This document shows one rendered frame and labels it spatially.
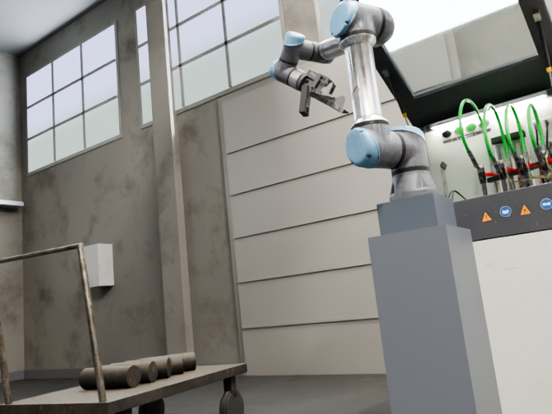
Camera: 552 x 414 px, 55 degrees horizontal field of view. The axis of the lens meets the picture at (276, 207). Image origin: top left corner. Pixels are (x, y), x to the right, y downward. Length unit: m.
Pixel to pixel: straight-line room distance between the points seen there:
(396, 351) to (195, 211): 4.51
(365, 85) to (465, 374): 0.86
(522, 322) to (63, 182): 6.77
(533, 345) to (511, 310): 0.13
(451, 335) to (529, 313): 0.59
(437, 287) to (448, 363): 0.20
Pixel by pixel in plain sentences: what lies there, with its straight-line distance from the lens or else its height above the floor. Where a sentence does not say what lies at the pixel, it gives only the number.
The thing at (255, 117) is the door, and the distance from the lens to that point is 5.46.
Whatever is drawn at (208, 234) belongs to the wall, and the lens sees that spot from 5.74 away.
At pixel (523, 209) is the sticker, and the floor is 0.87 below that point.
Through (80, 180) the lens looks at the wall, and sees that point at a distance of 7.65.
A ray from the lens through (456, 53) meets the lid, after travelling 2.58.
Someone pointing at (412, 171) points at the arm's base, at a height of 0.98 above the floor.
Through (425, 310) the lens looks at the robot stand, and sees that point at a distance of 1.56.
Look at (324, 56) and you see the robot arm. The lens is 2.11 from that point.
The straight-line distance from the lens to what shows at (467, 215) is 2.13.
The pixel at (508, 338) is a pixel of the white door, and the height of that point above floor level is 0.43.
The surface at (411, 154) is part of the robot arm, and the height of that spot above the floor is 1.03.
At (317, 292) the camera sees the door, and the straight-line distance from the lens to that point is 4.85.
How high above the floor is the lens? 0.62
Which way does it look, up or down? 11 degrees up
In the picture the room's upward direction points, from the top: 6 degrees counter-clockwise
